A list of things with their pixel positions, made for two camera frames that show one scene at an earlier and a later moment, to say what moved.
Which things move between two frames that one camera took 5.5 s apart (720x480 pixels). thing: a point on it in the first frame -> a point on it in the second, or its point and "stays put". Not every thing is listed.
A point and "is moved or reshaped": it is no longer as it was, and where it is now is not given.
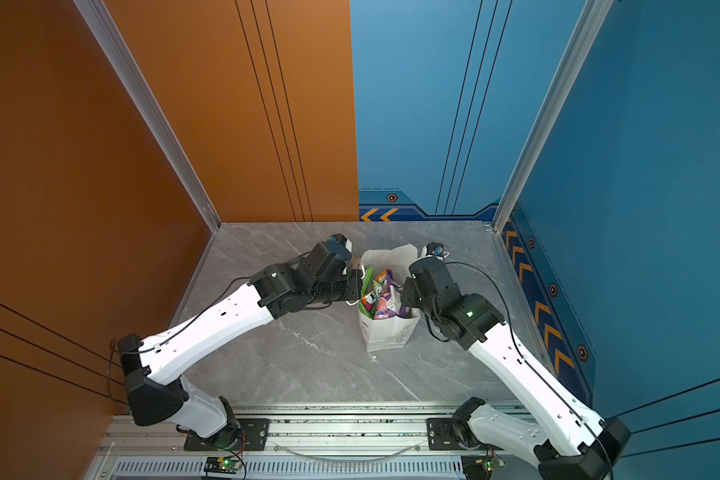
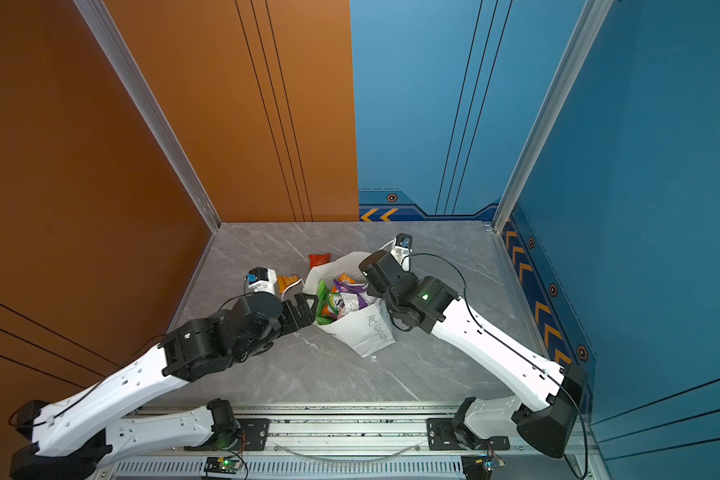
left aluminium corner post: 107,33 stays put
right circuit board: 479,466 stays put
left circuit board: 222,464 stays put
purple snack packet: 389,305 is moved or reshaped
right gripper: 408,292 -> 371,285
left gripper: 355,278 -> 294,322
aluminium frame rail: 306,442 stays put
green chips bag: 367,309 -> 327,304
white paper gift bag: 395,331 is moved or reshaped
